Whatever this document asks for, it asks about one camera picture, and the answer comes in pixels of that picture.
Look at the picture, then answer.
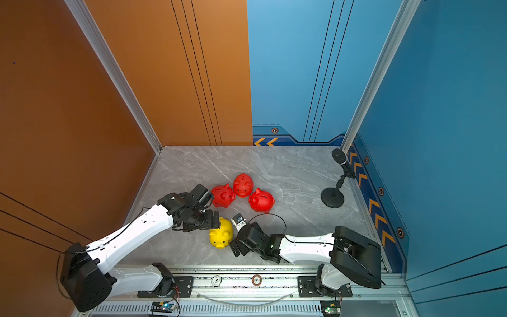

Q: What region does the yellow piggy bank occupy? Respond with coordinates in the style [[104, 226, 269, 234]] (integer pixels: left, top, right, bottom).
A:
[[209, 217, 234, 249]]

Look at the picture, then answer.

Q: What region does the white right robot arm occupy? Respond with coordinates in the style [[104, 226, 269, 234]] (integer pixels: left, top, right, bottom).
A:
[[230, 222, 384, 297]]

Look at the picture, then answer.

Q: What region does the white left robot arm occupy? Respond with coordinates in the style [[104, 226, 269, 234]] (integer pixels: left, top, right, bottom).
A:
[[60, 184, 220, 313]]

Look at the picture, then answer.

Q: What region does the red piggy bank left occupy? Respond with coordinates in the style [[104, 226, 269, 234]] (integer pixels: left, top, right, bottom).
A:
[[211, 184, 236, 208]]

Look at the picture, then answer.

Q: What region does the red piggy bank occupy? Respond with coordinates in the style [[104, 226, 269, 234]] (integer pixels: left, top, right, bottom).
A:
[[233, 173, 254, 198], [211, 184, 236, 208], [248, 188, 275, 213]]

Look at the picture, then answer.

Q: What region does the red piggy bank right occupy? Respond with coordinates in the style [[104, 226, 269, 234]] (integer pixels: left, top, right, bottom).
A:
[[248, 188, 275, 213]]

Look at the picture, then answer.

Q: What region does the red piggy bank middle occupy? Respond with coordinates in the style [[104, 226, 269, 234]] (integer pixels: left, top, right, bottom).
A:
[[233, 173, 254, 198]]

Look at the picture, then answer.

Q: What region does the green circuit board right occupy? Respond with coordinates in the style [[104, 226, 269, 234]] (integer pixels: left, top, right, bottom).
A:
[[320, 301, 341, 317]]

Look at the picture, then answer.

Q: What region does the green circuit board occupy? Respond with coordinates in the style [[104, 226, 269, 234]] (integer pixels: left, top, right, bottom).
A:
[[150, 301, 179, 316], [320, 301, 341, 317]]

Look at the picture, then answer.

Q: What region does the green circuit board left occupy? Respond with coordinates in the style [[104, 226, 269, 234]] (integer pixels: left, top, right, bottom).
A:
[[150, 301, 179, 316]]

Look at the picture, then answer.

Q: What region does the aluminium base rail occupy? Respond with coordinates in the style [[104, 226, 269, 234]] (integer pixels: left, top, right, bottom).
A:
[[73, 265, 418, 316]]

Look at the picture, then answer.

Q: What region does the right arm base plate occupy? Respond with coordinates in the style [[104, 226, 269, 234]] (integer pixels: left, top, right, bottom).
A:
[[297, 276, 353, 299]]

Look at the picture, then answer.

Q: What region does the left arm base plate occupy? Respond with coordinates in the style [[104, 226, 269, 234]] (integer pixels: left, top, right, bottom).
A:
[[137, 276, 194, 299]]

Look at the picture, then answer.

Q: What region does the aluminium corner post left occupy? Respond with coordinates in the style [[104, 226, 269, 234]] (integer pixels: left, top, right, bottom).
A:
[[65, 0, 162, 155]]

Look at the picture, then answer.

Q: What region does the aluminium corner post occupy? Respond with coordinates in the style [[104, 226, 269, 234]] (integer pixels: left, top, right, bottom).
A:
[[341, 0, 421, 153], [65, 0, 162, 155]]

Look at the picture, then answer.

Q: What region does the aluminium corner post right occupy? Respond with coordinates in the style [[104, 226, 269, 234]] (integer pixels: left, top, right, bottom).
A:
[[341, 0, 421, 153]]

